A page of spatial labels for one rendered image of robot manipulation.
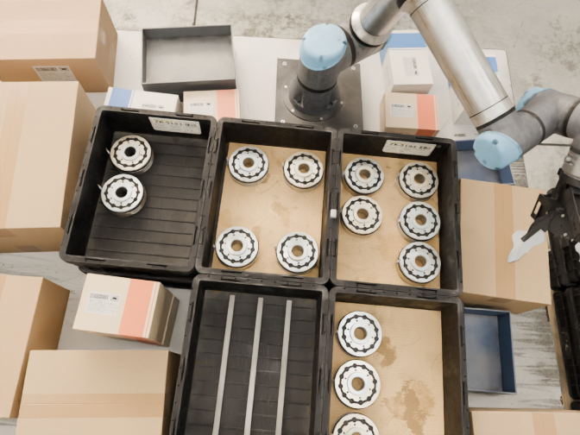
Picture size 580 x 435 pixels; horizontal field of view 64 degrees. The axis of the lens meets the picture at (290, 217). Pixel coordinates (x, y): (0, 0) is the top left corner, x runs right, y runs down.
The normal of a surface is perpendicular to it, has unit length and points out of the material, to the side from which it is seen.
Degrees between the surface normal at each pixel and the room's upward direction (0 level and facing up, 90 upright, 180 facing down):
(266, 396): 0
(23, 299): 0
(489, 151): 87
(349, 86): 4
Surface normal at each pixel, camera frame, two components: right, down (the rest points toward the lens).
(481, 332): 0.04, -0.34
